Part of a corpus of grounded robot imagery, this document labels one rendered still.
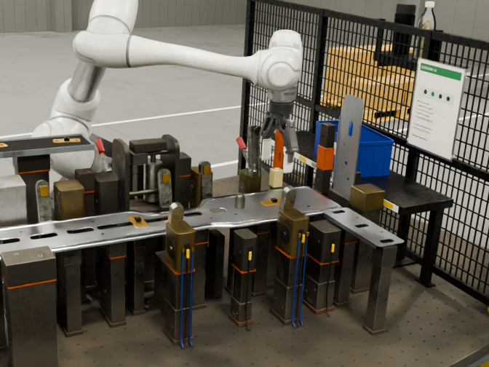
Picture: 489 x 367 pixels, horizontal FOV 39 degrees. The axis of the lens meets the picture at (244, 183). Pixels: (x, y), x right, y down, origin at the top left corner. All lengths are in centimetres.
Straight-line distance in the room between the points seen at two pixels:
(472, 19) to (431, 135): 1007
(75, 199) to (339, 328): 88
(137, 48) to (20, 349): 93
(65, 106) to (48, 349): 109
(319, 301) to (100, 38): 106
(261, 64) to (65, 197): 69
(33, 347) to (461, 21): 1126
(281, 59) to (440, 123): 72
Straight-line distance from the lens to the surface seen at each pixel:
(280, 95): 211
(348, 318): 223
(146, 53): 215
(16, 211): 208
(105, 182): 216
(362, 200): 225
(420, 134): 248
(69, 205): 211
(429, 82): 243
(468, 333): 228
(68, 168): 267
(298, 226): 202
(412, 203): 229
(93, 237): 197
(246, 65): 196
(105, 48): 217
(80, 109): 269
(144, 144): 217
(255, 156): 234
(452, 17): 1269
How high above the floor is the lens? 180
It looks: 19 degrees down
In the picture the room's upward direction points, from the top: 3 degrees clockwise
